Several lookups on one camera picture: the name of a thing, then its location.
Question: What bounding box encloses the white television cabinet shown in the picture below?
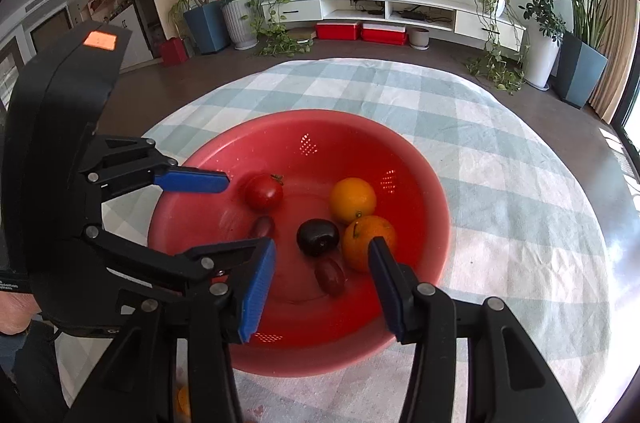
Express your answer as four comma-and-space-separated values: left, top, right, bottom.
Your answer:
260, 0, 528, 54

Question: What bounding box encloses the person's left forearm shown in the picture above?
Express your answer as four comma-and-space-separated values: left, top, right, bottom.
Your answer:
0, 290, 35, 336

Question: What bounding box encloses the red tomato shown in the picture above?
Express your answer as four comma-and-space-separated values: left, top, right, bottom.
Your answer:
244, 174, 285, 211

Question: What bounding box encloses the orange with stem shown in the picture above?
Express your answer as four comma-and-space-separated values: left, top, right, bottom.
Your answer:
342, 215, 397, 273

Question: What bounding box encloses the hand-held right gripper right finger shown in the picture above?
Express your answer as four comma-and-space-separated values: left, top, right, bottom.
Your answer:
368, 237, 571, 423

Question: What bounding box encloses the plant in white ribbed pot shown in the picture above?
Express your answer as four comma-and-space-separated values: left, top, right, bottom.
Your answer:
220, 0, 259, 50

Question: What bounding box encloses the red colander bowl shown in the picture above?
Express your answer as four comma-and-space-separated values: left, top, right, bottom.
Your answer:
147, 109, 452, 378

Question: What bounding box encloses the beige curtain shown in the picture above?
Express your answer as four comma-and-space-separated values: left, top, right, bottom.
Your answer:
590, 0, 637, 125

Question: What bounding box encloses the dark cloth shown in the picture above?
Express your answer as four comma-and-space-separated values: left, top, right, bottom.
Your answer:
10, 322, 73, 423

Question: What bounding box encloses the yellowish orange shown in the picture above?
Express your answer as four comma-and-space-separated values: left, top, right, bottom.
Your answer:
329, 177, 377, 224

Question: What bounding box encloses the dark purple plum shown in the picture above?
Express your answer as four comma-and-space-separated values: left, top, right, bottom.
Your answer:
296, 219, 340, 258

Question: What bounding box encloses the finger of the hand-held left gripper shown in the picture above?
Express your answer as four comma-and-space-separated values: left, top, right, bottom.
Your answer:
80, 136, 231, 202
82, 225, 271, 298

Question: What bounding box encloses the small red bin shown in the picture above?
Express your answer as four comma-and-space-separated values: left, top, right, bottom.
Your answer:
160, 37, 190, 65

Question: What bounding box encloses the big-leaf plant in blue planter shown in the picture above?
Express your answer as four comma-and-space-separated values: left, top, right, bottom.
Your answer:
509, 0, 627, 109

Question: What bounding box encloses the glass sliding door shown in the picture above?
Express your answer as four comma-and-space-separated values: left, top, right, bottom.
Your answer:
612, 28, 640, 204

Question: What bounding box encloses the checkered tablecloth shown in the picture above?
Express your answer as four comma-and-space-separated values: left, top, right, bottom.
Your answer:
55, 58, 613, 423

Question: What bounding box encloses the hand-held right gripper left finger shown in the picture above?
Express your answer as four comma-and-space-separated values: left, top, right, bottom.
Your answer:
75, 238, 277, 423

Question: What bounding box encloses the plant in tall white pot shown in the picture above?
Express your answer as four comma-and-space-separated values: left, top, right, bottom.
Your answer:
517, 0, 567, 91

